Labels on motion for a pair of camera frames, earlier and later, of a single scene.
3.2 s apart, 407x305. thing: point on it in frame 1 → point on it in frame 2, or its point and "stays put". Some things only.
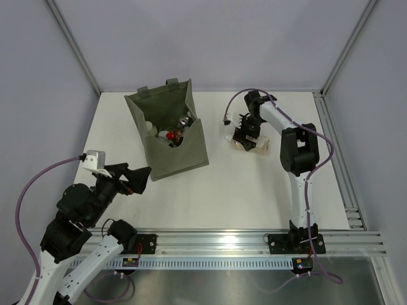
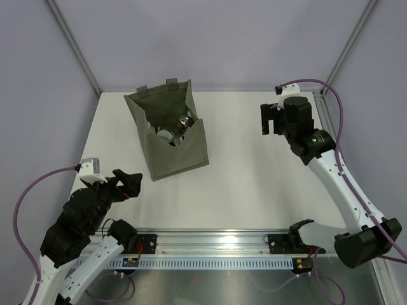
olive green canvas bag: x=163 y=107 stays put
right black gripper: x=240 y=135 → x=270 y=112
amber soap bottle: x=261 y=147 → x=181 y=129
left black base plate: x=149 y=244 stays put
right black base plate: x=281 y=244 stays put
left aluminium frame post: x=56 y=12 stays put
